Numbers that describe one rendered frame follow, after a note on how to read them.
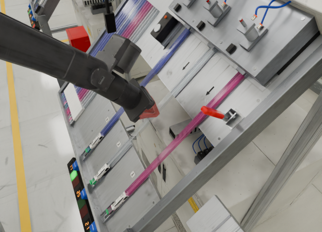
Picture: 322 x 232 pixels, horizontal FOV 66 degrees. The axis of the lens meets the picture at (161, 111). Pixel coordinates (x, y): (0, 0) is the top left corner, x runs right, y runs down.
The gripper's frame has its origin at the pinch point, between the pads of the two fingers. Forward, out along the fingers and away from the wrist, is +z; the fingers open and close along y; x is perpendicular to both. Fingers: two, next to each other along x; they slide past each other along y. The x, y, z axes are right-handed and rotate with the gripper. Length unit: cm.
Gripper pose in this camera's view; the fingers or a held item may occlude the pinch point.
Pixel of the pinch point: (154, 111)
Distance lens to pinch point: 64.9
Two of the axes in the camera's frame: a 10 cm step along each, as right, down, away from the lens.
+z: 5.7, 3.5, 7.4
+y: -4.5, -6.3, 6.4
